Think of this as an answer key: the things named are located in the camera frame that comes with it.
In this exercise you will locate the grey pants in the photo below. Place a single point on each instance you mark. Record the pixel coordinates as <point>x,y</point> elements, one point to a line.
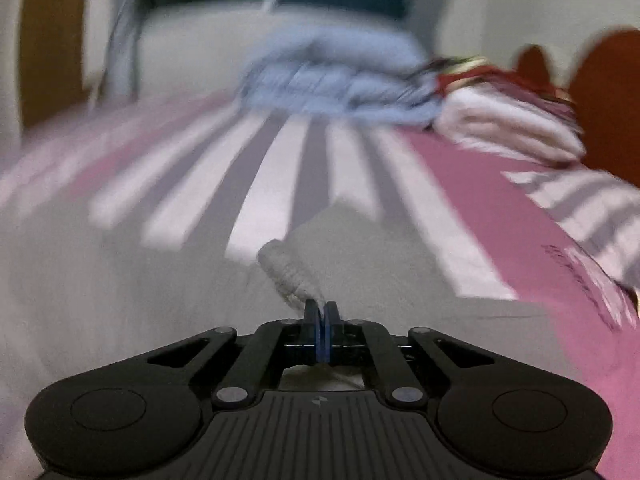
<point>150,285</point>

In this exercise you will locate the folded light blue duvet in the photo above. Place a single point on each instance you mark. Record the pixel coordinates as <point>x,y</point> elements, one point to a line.
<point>330,80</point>

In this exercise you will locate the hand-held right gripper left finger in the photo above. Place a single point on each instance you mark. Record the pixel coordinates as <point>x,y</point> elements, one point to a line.
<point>313,332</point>

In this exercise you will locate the red wooden headboard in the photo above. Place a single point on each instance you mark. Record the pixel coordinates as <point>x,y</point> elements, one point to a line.
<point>605,100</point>

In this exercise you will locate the folded white blanket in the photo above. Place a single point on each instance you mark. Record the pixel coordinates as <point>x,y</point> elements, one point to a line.
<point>500,125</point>

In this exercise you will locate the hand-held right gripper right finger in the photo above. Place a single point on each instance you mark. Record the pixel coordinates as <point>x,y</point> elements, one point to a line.
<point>331,332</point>

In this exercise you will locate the pink grey striped bed sheet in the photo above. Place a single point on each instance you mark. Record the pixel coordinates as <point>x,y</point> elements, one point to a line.
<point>450,170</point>

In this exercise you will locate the grey curtain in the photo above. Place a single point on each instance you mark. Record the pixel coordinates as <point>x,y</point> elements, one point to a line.
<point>122,25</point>

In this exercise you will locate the brown wooden door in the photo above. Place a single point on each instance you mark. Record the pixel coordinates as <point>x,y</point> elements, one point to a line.
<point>50,40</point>

